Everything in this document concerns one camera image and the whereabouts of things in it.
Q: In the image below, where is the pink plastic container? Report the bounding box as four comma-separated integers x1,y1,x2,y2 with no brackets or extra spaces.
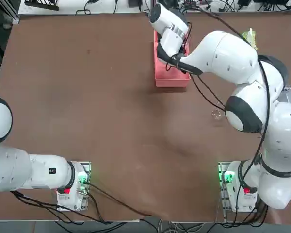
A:
154,29,192,88

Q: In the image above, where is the green tissue pack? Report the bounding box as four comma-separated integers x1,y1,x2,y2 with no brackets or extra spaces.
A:
241,27,259,51

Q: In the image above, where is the black left base cable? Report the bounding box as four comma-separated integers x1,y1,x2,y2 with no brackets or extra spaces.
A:
86,182,154,217

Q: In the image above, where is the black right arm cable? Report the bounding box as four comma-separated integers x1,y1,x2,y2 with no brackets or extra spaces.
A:
184,4,272,195

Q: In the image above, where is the black cable under left arm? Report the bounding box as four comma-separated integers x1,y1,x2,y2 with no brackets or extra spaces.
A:
11,190,105,224

